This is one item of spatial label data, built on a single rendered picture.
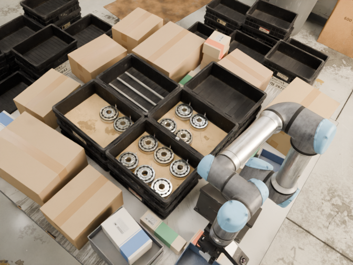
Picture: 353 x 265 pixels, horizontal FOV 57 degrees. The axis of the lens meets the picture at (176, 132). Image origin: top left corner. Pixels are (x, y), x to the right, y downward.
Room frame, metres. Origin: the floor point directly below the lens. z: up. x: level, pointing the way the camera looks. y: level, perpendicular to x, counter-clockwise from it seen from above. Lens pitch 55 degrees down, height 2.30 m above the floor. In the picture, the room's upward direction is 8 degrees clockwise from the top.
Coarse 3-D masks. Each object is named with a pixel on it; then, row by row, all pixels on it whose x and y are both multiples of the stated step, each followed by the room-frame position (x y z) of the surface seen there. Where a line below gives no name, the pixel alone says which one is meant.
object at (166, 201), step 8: (144, 120) 1.02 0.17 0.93; (160, 128) 0.98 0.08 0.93; (168, 136) 0.95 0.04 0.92; (192, 152) 0.87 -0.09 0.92; (112, 160) 0.77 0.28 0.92; (136, 176) 0.70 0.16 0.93; (192, 176) 0.74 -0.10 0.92; (144, 184) 0.66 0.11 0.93; (184, 184) 0.69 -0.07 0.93; (152, 192) 0.63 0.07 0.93; (176, 192) 0.64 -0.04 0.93; (160, 200) 0.60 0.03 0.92; (168, 200) 0.60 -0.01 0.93
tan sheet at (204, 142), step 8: (176, 104) 1.24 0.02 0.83; (168, 112) 1.18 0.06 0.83; (176, 120) 1.13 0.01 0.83; (208, 120) 1.16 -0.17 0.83; (184, 128) 1.08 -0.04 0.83; (208, 128) 1.10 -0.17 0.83; (216, 128) 1.11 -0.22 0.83; (200, 136) 1.04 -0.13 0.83; (208, 136) 1.05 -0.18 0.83; (216, 136) 1.06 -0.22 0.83; (224, 136) 1.06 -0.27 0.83; (192, 144) 0.98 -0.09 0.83; (200, 144) 0.99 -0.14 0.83; (208, 144) 1.00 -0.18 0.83; (216, 144) 1.00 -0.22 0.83; (200, 152) 0.94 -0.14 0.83; (208, 152) 0.94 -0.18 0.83
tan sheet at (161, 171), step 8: (136, 144) 0.93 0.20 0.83; (160, 144) 0.95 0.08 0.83; (144, 160) 0.84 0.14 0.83; (152, 160) 0.85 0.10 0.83; (160, 168) 0.81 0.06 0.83; (168, 168) 0.81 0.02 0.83; (192, 168) 0.83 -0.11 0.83; (160, 176) 0.76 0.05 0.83; (168, 176) 0.77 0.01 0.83; (176, 184) 0.73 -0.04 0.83
